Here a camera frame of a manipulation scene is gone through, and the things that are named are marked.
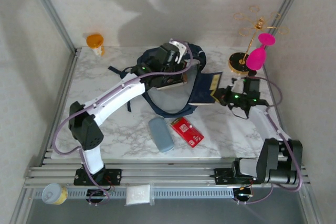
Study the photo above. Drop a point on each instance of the orange pill bottle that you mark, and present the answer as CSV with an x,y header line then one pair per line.
x,y
95,43

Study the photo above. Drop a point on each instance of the navy book with gold label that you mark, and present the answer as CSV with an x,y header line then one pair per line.
x,y
203,90

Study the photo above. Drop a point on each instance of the aluminium rail bed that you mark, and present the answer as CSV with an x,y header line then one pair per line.
x,y
168,174

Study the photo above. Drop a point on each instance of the blue-grey pencil case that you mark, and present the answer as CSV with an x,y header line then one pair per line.
x,y
160,134

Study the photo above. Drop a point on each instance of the tin can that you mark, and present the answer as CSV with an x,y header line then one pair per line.
x,y
53,194

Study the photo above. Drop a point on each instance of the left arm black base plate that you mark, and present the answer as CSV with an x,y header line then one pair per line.
x,y
115,176

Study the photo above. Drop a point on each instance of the aluminium side rail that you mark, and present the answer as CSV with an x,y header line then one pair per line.
x,y
62,98
268,75

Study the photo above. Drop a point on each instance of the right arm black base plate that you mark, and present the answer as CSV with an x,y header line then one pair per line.
x,y
223,176

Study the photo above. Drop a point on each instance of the navy blue backpack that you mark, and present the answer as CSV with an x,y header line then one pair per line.
x,y
173,100

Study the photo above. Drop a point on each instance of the pink wine glass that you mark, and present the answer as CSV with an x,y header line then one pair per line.
x,y
256,57

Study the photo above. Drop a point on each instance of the white plastic packet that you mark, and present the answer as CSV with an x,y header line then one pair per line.
x,y
138,194

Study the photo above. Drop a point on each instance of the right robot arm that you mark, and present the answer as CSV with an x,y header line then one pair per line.
x,y
262,121

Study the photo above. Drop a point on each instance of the red card packet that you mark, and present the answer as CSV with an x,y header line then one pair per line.
x,y
187,131

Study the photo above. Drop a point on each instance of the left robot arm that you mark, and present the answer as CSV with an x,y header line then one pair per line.
x,y
110,98

